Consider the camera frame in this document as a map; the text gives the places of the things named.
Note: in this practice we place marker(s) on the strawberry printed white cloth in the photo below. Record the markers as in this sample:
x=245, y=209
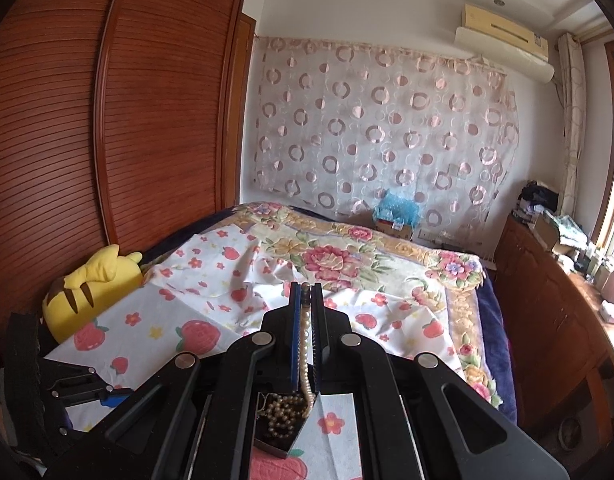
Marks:
x=152, y=310

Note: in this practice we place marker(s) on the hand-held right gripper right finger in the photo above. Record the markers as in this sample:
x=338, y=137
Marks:
x=318, y=330

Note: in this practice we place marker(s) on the floral printed blanket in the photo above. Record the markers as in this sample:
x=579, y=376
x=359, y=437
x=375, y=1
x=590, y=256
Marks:
x=337, y=260

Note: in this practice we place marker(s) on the patterned window curtain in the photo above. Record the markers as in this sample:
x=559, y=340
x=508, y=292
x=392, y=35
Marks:
x=573, y=125

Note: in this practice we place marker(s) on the dark slipper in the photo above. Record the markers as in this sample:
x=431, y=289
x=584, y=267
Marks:
x=570, y=432

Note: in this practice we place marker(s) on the small cardboard box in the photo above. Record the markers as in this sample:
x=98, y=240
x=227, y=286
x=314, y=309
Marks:
x=394, y=230

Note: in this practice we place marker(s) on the black cardboard box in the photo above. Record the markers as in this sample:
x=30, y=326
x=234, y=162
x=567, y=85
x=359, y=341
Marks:
x=277, y=447

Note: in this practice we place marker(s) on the white tissue packet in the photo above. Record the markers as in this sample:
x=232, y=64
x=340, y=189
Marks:
x=610, y=311

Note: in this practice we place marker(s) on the brown wooden slatted wardrobe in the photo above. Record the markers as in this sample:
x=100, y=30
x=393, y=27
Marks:
x=137, y=110

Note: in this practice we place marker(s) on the blue plastic bag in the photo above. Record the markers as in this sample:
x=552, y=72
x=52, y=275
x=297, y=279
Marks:
x=396, y=207

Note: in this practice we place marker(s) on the circle patterned wall curtain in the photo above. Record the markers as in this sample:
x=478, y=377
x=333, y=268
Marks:
x=377, y=125

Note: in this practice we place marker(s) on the pile of dark clothes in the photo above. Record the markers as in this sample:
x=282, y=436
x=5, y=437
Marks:
x=537, y=200

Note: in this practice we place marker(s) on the white air conditioner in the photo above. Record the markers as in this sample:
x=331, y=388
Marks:
x=507, y=45

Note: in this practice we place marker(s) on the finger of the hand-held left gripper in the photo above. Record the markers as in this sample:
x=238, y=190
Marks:
x=23, y=355
x=114, y=400

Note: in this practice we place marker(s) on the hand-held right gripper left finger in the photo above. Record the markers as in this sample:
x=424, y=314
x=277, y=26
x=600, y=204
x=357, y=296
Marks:
x=297, y=330

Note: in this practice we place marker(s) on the yellow plush toy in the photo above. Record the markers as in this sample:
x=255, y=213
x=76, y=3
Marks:
x=87, y=290

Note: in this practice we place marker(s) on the long wooden cabinet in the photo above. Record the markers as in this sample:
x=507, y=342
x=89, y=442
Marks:
x=542, y=310

